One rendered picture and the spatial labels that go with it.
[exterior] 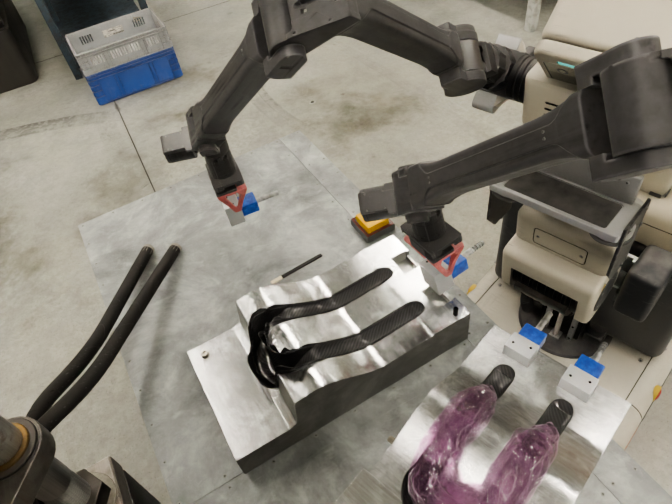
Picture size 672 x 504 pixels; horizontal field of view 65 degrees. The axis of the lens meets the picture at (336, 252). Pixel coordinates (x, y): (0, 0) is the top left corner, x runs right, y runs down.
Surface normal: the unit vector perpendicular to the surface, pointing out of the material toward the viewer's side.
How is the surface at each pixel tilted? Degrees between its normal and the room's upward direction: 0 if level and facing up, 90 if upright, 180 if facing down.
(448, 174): 72
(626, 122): 65
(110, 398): 0
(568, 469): 25
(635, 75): 53
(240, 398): 0
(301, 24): 42
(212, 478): 0
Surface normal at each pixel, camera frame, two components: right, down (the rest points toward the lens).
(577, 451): 0.18, -0.86
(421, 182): -0.91, 0.12
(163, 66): 0.49, 0.61
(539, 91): -0.65, 0.68
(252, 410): -0.12, -0.67
